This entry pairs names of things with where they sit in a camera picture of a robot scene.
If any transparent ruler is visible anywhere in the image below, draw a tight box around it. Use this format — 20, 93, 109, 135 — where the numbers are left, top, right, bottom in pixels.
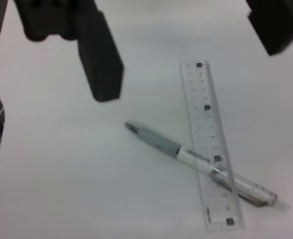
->
179, 60, 245, 232

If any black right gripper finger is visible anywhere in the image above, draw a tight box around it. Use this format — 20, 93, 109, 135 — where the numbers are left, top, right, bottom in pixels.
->
247, 0, 293, 57
14, 0, 124, 103

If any clear grey pen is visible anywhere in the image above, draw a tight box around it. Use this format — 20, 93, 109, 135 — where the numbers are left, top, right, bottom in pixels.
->
124, 120, 290, 212

